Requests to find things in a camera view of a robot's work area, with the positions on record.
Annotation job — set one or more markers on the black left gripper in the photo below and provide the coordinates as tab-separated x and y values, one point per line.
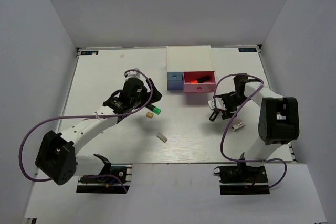
156	95

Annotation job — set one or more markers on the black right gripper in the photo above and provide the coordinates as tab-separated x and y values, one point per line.
227	114

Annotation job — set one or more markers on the black green highlighter marker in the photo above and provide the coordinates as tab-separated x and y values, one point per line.
153	109

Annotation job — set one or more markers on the yellow eraser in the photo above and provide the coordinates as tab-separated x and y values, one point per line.
149	115

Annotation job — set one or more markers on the black marker pen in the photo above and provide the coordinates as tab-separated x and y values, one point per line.
213	116

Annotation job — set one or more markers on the pink drawer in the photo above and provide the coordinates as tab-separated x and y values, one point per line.
199	88

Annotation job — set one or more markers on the black orange highlighter marker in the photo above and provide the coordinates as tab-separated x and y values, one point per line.
201	80

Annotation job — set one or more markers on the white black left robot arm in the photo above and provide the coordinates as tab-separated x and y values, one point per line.
58	156

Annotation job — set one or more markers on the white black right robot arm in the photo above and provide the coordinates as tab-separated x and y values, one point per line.
278	120

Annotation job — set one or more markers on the lavender blue drawer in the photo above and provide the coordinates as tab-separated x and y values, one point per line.
175	85

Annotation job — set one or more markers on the light blue drawer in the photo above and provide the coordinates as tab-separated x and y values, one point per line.
174	76

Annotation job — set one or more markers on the pink white binder clip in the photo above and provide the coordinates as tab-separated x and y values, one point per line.
238	126

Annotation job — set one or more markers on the grey white eraser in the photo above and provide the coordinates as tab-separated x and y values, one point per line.
162	137

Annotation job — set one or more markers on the white drawer cabinet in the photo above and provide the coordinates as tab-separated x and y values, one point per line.
189	59

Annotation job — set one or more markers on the right blue label sticker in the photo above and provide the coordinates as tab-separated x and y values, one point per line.
247	49

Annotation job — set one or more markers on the blue label sticker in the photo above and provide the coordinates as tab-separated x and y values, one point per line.
247	49
89	52

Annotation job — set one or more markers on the left blue label sticker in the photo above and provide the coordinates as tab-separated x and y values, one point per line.
89	52

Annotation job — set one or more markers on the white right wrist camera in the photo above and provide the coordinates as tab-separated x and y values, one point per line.
216	103

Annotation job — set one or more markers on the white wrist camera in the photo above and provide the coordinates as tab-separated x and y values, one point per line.
132	73
216	103

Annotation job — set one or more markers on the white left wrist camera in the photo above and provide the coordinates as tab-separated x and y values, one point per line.
132	73

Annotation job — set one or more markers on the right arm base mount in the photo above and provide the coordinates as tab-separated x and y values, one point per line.
241	179

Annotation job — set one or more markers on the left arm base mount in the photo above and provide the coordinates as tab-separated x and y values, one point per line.
117	181

